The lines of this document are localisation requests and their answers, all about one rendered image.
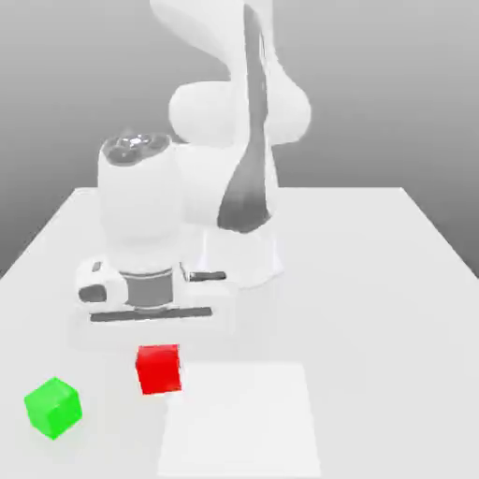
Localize small red cube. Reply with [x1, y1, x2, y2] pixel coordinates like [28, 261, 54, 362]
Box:
[135, 343, 183, 396]

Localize small green cube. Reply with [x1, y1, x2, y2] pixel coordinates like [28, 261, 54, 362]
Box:
[23, 376, 83, 442]

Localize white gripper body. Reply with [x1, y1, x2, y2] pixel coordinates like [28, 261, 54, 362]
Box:
[67, 284, 239, 349]

